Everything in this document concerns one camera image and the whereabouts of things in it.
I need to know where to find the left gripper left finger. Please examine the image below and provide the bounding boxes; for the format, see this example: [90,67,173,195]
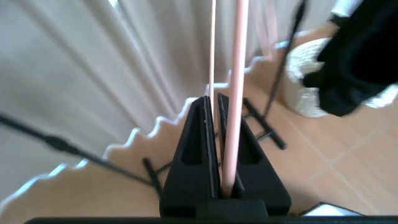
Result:
[160,96,219,217]

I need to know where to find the black clothes rack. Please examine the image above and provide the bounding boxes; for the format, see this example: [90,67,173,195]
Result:
[0,0,308,197]

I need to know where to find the beige curtain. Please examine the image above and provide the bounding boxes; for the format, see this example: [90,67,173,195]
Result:
[0,0,340,206]

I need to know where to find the black shorts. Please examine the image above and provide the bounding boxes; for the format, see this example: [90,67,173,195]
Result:
[303,0,398,118]

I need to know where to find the white laundry basket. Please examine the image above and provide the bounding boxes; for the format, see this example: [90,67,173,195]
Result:
[281,37,398,118]

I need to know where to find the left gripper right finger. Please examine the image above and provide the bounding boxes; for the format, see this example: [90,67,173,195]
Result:
[218,93,292,217]

